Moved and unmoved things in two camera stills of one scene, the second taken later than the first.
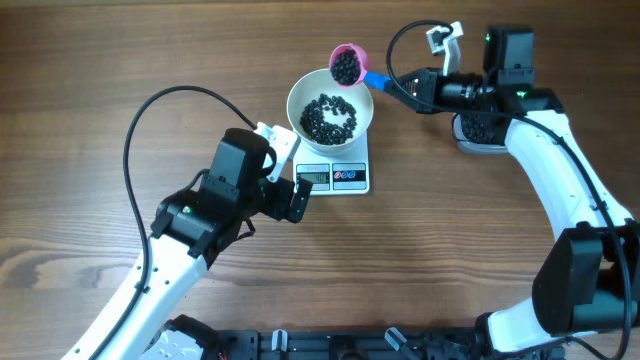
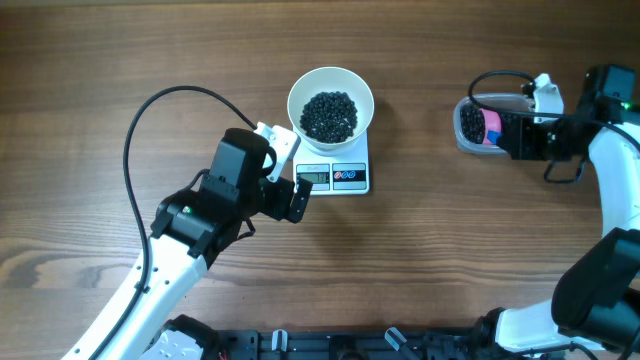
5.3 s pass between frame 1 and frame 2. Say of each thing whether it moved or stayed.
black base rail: stayed
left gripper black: stayed
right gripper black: moved
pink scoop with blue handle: moved
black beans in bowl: stayed
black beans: stayed
